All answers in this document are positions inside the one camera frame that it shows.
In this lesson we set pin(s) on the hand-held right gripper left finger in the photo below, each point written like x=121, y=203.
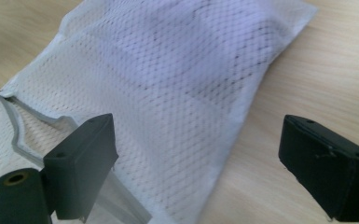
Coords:
x=80, y=168

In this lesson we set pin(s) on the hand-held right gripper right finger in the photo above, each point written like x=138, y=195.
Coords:
x=326, y=171

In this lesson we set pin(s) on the white mesh laundry bag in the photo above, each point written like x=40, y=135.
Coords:
x=174, y=93

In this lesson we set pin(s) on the white printed garment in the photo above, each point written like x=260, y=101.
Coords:
x=183, y=46

